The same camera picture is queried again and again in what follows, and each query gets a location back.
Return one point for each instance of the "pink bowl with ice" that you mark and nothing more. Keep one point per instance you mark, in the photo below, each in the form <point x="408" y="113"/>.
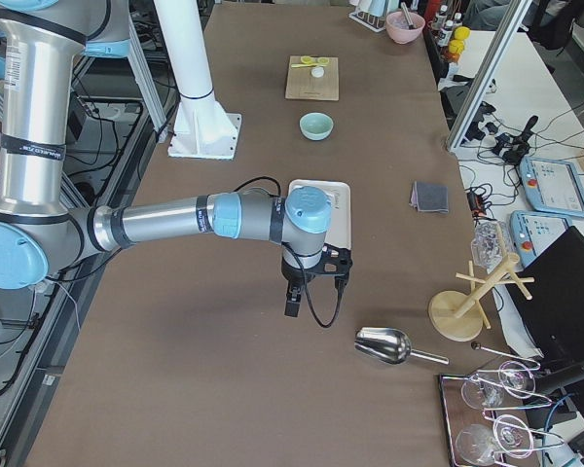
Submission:
<point x="398" y="28"/>

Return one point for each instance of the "metal muddler tube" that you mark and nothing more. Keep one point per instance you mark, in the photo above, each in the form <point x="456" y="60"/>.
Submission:
<point x="408" y="16"/>

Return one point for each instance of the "white rectangular tray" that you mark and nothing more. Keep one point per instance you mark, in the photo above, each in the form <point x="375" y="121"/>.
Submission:
<point x="339" y="233"/>

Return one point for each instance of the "metal scoop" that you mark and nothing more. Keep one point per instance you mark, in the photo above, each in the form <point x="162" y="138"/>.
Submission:
<point x="391" y="346"/>

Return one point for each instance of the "teach pendant tablet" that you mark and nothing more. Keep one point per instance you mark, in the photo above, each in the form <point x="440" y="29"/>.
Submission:
<point x="533" y="232"/>
<point x="552" y="186"/>

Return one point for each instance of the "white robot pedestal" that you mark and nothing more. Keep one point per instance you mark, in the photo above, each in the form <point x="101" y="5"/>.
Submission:
<point x="202" y="128"/>

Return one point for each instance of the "grey folded cloth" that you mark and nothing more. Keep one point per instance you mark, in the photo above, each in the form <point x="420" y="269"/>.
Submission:
<point x="430" y="198"/>

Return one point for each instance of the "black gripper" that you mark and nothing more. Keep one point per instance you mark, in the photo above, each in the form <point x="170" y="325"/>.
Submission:
<point x="293" y="275"/>

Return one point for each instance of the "wooden mug tree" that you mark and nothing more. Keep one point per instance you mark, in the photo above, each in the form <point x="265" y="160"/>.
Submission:
<point x="460" y="317"/>

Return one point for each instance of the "wooden cutting board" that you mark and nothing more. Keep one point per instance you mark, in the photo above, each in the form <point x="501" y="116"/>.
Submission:
<point x="301" y="85"/>

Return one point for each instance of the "aluminium frame post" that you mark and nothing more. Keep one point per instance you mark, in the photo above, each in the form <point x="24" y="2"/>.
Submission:
<point x="502" y="39"/>

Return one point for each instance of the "clear glass jar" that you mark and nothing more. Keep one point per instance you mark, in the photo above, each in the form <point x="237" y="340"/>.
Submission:
<point x="489" y="244"/>

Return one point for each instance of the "wine glass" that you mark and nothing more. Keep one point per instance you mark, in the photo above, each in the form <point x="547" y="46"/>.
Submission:
<point x="482" y="392"/>
<point x="477" y="445"/>

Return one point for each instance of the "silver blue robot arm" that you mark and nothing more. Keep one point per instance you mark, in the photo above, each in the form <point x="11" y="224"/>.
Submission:
<point x="39" y="236"/>

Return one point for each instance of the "light green bowl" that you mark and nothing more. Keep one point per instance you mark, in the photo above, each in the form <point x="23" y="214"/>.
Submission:
<point x="316" y="126"/>

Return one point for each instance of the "black monitor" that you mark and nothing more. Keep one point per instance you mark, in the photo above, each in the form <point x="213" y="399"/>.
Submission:
<point x="554" y="315"/>

